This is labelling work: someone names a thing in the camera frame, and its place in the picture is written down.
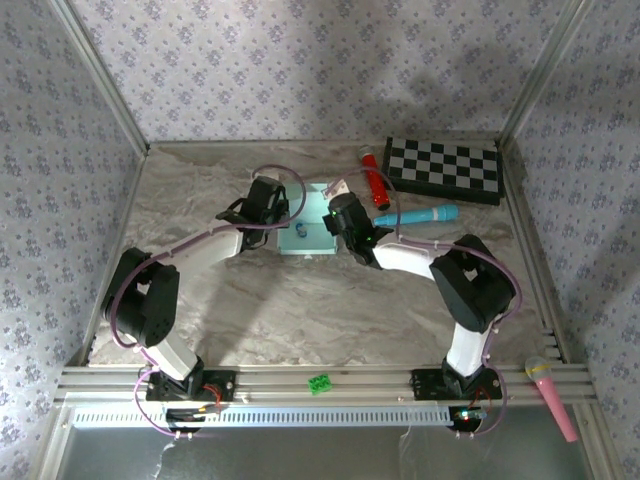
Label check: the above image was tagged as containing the light teal paper box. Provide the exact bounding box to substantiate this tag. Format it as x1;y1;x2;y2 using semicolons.
276;182;341;257

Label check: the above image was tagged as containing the red toy microphone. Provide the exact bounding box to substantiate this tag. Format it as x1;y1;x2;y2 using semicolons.
357;145;392;211

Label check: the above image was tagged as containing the blue toy microphone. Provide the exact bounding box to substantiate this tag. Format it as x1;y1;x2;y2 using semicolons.
373;203;460;227

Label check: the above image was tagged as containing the black white chessboard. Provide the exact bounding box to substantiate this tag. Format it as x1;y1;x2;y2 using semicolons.
381;136;505;207

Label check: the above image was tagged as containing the green terminal block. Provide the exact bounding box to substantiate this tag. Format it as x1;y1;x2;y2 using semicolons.
307;372;334;396

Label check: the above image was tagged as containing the black circuit board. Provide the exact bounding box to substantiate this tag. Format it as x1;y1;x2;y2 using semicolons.
449;405;489;432
166;407;221;434

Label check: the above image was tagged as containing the grey metal sheet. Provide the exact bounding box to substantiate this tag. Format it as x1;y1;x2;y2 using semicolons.
39;424;601;480

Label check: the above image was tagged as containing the pink toy microphone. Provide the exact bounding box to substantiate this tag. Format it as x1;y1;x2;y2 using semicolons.
523;355;580;444

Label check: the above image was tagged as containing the thin aluminium edge rail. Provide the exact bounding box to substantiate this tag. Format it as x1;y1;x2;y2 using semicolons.
147;132;501;150

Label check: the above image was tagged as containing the aluminium frame side rail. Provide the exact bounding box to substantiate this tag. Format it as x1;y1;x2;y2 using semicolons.
499;142;571;366
74;147;151;369

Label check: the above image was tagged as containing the aluminium frame cross rail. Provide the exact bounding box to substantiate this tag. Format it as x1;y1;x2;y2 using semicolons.
53;364;599;406

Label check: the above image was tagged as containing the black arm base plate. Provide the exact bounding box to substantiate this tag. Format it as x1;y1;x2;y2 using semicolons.
410;367;503;403
144;367;237;403

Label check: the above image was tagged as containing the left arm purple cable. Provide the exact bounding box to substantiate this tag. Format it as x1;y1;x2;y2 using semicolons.
108;164;307;441

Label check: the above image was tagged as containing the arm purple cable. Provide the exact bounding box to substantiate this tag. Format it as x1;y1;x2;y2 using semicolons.
339;167;524;441
108;164;307;441

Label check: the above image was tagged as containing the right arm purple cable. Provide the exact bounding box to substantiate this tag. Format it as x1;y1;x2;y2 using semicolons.
339;167;524;441

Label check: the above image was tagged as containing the white slotted cable duct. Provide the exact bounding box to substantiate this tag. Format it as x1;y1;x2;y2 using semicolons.
72;404;459;429

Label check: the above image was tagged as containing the aluminium frame post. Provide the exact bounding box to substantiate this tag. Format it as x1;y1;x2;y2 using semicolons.
499;0;591;146
47;0;151;156

